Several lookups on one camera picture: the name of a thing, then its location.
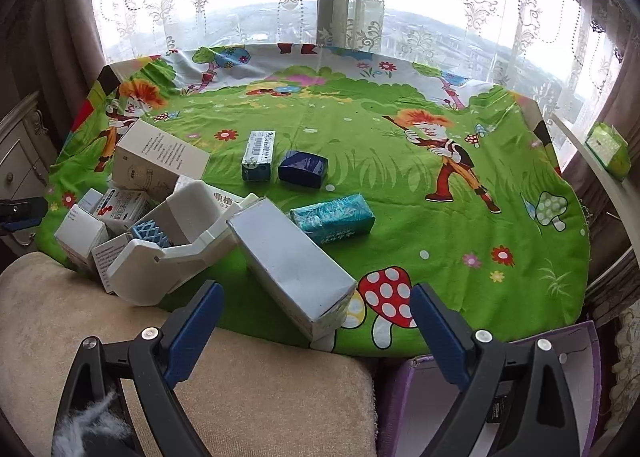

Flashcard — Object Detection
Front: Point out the white basketball hoop toy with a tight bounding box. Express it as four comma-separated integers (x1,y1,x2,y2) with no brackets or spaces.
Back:
107,176,258,307

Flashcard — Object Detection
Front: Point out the large silver grey box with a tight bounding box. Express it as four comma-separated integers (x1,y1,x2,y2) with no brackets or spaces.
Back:
228,198,356,342

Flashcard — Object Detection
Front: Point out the teal packet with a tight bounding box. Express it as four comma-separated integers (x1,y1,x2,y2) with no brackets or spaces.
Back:
288,194,375,245

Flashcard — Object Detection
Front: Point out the white cabinet with drawers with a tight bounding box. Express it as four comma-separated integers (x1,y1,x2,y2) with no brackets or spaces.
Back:
0,90,59,248

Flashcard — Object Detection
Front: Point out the small white cube box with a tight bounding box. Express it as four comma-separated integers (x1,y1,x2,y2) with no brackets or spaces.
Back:
54,204,108,273

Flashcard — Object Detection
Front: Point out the purple cardboard storage box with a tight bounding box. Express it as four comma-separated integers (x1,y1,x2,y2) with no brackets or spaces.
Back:
378,321,601,456

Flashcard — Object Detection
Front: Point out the white label box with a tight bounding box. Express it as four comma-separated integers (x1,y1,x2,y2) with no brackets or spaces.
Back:
91,233,130,295

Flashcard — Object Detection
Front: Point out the white red medicine box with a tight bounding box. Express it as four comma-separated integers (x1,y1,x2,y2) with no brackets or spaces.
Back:
93,188,152,235

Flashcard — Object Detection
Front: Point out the white box with text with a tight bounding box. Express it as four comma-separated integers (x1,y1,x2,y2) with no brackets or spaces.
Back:
112,121,209,201

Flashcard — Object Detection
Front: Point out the beige plush cushion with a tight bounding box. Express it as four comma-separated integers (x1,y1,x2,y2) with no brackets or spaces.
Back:
1,252,376,456

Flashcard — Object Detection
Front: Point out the brown drape curtain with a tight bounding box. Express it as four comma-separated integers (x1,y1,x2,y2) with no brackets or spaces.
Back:
1,0,105,139

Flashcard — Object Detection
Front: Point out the white curved shelf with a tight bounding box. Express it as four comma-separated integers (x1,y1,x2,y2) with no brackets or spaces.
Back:
551,113,640,259

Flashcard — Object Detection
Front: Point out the white barcode medicine box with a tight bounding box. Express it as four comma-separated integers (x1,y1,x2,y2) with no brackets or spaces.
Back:
241,131,276,182

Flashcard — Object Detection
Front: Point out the green cartoon tablecloth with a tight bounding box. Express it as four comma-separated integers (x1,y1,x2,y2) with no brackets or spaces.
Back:
36,43,589,357

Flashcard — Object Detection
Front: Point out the green tissue pack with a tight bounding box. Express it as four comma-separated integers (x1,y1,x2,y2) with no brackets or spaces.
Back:
586,122,631,182

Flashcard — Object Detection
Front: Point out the dark blue small box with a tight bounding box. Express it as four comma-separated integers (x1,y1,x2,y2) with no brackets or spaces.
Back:
278,150,329,189

